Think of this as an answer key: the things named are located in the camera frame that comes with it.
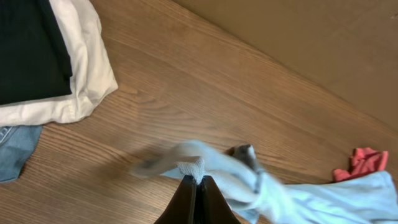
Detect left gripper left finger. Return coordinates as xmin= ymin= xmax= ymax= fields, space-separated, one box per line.
xmin=155 ymin=175 xmax=197 ymax=224

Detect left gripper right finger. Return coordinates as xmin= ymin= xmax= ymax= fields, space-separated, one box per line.
xmin=195 ymin=175 xmax=241 ymax=224

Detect light blue t-shirt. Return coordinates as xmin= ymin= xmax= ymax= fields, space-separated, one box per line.
xmin=131 ymin=140 xmax=397 ymax=224

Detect folded beige garment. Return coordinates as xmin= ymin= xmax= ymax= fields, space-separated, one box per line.
xmin=1 ymin=0 xmax=118 ymax=126

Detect red t-shirt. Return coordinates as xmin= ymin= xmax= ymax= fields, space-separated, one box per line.
xmin=333 ymin=147 xmax=389 ymax=182

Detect folded blue jeans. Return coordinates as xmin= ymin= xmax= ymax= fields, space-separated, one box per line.
xmin=1 ymin=125 xmax=43 ymax=183

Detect folded black shirt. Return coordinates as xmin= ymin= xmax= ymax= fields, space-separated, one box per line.
xmin=1 ymin=0 xmax=72 ymax=105

